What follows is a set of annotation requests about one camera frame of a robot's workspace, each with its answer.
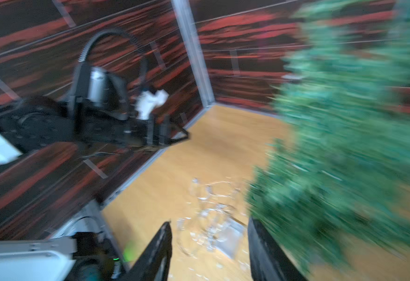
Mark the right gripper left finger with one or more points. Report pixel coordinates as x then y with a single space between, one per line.
154 262

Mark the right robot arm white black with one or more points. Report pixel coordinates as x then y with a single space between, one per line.
81 258

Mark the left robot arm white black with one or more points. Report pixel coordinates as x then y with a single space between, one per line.
32 124

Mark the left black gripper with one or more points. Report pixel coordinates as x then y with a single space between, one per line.
151 134

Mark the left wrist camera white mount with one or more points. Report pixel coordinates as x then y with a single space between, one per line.
148 101

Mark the small green christmas tree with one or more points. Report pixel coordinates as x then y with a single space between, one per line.
340 178

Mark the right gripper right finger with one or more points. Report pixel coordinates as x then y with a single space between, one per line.
268 262

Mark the clear battery box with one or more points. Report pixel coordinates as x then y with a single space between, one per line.
230 237

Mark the white string lights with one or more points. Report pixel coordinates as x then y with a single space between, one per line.
208 207

